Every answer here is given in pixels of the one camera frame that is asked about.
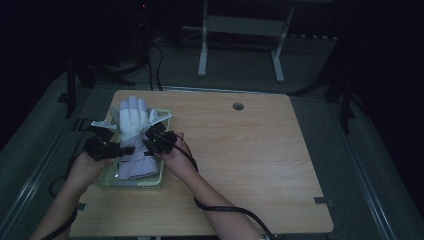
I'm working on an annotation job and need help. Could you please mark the right hand-held gripper cable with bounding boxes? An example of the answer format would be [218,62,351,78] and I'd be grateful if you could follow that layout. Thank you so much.
[156,133,278,240]

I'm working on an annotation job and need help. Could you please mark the pale green plastic basket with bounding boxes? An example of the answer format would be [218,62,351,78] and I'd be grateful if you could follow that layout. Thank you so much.
[94,108,173,192]

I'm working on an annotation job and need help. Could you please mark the left hand-held gripper cable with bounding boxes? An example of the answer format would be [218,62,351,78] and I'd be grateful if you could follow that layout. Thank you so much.
[39,146,88,240]

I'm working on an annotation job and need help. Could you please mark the hand-held gripper cable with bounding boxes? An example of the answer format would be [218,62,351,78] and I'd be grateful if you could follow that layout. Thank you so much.
[156,133,278,240]
[39,146,88,240]

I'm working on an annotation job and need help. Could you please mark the person's left hand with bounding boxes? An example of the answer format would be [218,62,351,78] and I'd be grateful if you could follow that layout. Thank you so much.
[69,150,117,183]

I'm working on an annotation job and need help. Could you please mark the black stand with legs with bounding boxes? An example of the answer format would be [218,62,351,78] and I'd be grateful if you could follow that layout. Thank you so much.
[288,33,368,135]

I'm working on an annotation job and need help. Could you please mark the purple glove white fingers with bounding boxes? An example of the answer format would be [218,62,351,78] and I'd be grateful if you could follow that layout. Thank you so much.
[116,95,160,180]

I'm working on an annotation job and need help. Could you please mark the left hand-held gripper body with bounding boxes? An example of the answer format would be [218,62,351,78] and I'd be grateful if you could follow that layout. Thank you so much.
[82,119,118,162]

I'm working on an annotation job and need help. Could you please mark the black tripod stand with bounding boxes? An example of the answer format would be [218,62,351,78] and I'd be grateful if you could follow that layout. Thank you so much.
[56,49,148,120]

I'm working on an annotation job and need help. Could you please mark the black floor cable loop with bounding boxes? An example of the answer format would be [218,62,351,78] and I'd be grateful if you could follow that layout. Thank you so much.
[48,174,69,199]

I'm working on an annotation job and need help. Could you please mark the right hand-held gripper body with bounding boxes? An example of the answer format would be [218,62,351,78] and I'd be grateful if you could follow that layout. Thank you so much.
[148,112,178,156]

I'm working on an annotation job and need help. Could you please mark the white metal stand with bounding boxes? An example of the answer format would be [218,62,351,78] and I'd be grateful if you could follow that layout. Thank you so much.
[197,0,297,84]

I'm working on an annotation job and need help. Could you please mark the black hanging cables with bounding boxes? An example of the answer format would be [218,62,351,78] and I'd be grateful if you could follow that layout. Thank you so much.
[146,41,165,92]

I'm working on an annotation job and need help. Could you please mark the person's right hand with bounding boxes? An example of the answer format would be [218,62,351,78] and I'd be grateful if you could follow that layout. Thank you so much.
[162,131,198,179]

